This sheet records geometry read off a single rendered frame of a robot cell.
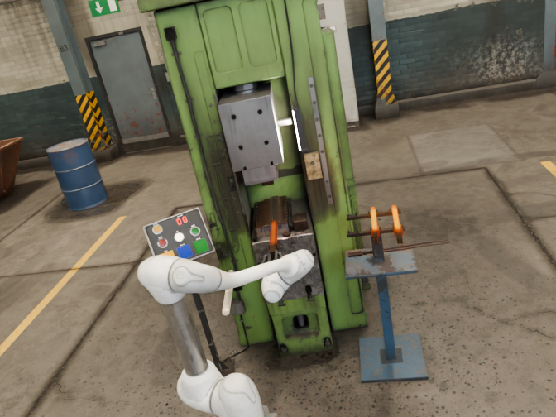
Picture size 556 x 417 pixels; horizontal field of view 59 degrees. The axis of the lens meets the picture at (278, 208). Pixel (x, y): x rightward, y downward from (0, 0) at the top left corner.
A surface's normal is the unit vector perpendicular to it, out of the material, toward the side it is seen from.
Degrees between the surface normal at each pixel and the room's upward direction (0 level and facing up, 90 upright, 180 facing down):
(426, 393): 0
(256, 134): 90
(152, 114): 90
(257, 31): 90
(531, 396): 0
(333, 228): 90
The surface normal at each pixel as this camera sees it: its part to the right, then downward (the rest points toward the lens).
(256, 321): 0.00, 0.40
